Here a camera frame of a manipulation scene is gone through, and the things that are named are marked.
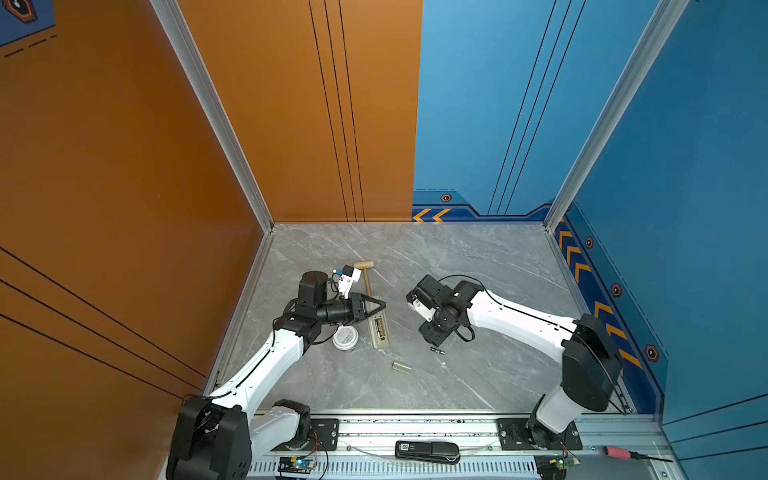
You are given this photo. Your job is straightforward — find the remote battery cover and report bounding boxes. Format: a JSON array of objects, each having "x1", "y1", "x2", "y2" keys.
[{"x1": 392, "y1": 361, "x2": 413, "y2": 374}]

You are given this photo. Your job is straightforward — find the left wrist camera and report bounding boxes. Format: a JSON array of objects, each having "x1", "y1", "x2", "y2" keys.
[{"x1": 333, "y1": 265, "x2": 362, "y2": 299}]

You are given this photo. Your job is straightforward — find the aluminium corner post left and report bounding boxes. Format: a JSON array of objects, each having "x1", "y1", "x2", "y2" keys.
[{"x1": 150, "y1": 0, "x2": 274, "y2": 234}]

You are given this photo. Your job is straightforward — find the aluminium corner post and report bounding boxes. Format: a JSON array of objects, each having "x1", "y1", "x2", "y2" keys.
[
  {"x1": 150, "y1": 0, "x2": 274, "y2": 234},
  {"x1": 543, "y1": 0, "x2": 689, "y2": 234}
]

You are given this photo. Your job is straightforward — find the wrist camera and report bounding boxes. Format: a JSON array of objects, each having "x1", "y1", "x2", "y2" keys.
[
  {"x1": 406, "y1": 275, "x2": 445, "y2": 321},
  {"x1": 333, "y1": 265, "x2": 362, "y2": 299}
]

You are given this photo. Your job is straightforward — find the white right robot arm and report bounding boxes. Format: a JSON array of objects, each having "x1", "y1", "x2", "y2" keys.
[{"x1": 406, "y1": 275, "x2": 623, "y2": 450}]

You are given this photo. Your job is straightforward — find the circuit board right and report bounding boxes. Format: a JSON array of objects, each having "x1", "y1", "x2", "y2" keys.
[{"x1": 534, "y1": 456, "x2": 582, "y2": 480}]

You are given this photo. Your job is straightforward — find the pink handled screwdriver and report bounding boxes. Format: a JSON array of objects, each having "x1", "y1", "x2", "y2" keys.
[{"x1": 602, "y1": 446, "x2": 672, "y2": 463}]

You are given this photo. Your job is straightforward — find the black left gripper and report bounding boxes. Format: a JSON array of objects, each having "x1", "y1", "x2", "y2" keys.
[{"x1": 316, "y1": 294, "x2": 384, "y2": 328}]

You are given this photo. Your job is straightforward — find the aluminium corner post right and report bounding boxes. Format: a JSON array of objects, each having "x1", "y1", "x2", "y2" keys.
[{"x1": 543, "y1": 0, "x2": 689, "y2": 234}]

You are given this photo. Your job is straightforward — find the black handheld scanner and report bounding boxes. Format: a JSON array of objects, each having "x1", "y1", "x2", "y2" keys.
[{"x1": 395, "y1": 440, "x2": 461, "y2": 465}]

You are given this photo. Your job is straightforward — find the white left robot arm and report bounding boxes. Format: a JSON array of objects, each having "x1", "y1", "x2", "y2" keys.
[{"x1": 165, "y1": 264, "x2": 386, "y2": 479}]

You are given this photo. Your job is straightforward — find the wooden mallet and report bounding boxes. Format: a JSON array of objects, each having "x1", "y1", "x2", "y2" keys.
[{"x1": 353, "y1": 261, "x2": 375, "y2": 296}]

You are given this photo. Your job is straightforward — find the green circuit board left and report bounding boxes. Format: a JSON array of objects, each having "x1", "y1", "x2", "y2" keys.
[{"x1": 277, "y1": 456, "x2": 318, "y2": 479}]

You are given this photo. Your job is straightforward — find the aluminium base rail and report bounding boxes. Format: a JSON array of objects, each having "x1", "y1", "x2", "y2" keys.
[{"x1": 239, "y1": 411, "x2": 685, "y2": 480}]

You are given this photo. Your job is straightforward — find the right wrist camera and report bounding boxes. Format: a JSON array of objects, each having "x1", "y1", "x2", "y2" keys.
[{"x1": 406, "y1": 275, "x2": 445, "y2": 321}]

